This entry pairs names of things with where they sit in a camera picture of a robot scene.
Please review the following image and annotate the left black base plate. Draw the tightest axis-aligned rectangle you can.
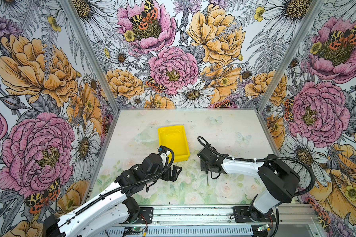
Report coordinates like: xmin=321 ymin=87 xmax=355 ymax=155
xmin=127 ymin=207 xmax=154 ymax=224

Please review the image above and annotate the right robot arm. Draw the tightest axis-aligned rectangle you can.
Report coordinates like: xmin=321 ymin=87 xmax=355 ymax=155
xmin=197 ymin=147 xmax=300 ymax=222

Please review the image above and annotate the right green circuit board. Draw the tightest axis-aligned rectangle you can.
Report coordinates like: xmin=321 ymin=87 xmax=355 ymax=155
xmin=256 ymin=224 xmax=271 ymax=232

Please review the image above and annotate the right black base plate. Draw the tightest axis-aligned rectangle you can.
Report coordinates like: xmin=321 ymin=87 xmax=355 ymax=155
xmin=231 ymin=205 xmax=276 ymax=223

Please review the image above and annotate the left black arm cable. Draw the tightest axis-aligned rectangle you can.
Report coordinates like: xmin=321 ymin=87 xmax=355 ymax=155
xmin=74 ymin=146 xmax=175 ymax=217

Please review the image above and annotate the yellow plastic bin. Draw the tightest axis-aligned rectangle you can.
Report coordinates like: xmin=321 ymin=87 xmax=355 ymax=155
xmin=157 ymin=125 xmax=190 ymax=163

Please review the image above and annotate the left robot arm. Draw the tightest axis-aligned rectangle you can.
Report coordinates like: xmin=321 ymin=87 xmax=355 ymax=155
xmin=42 ymin=146 xmax=182 ymax=237

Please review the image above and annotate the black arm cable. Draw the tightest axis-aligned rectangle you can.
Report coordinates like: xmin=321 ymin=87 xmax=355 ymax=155
xmin=197 ymin=136 xmax=315 ymax=198
xmin=74 ymin=146 xmax=175 ymax=217

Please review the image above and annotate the left green circuit board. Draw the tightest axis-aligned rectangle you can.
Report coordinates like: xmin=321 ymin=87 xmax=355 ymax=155
xmin=123 ymin=227 xmax=144 ymax=236

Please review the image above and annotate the green circuit board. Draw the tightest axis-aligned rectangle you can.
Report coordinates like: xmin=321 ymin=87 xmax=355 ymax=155
xmin=123 ymin=227 xmax=144 ymax=236
xmin=256 ymin=224 xmax=271 ymax=232

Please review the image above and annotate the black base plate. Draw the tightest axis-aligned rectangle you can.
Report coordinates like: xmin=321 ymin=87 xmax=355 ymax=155
xmin=127 ymin=207 xmax=154 ymax=224
xmin=231 ymin=205 xmax=276 ymax=223

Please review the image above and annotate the aluminium front rail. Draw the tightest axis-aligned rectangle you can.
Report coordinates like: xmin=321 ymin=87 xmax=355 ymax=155
xmin=66 ymin=205 xmax=319 ymax=227

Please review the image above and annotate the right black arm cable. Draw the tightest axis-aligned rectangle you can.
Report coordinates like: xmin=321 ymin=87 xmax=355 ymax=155
xmin=197 ymin=136 xmax=315 ymax=198

